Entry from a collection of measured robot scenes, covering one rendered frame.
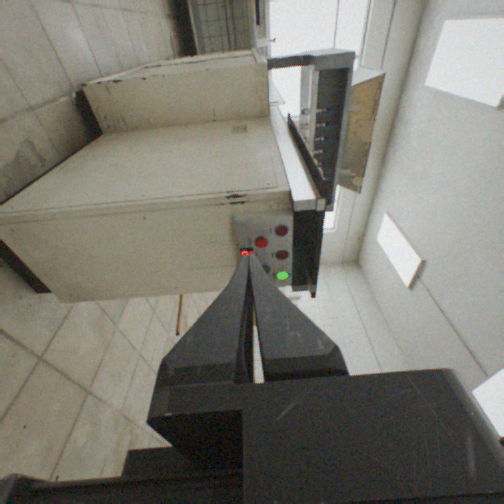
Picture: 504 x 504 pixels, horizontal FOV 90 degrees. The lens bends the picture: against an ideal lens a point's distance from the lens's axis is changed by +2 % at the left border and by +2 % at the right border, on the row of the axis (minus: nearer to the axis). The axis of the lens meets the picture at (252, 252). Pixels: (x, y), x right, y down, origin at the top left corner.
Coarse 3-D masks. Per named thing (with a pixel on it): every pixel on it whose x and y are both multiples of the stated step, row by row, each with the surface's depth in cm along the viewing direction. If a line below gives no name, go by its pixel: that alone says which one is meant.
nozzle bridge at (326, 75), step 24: (336, 48) 112; (312, 72) 102; (336, 72) 106; (312, 96) 108; (336, 96) 112; (312, 120) 114; (336, 120) 119; (312, 144) 121; (336, 144) 121; (336, 168) 125; (336, 192) 134
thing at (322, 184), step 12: (288, 120) 96; (300, 144) 75; (312, 156) 63; (312, 168) 62; (324, 180) 53; (324, 192) 55; (300, 216) 86; (312, 216) 66; (324, 216) 59; (300, 228) 88; (312, 228) 67; (312, 240) 69; (312, 252) 70; (312, 264) 72; (312, 276) 73
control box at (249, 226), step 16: (288, 208) 61; (240, 224) 59; (256, 224) 60; (272, 224) 60; (288, 224) 60; (240, 240) 63; (272, 240) 63; (288, 240) 63; (272, 256) 66; (288, 256) 66; (272, 272) 71; (288, 272) 70
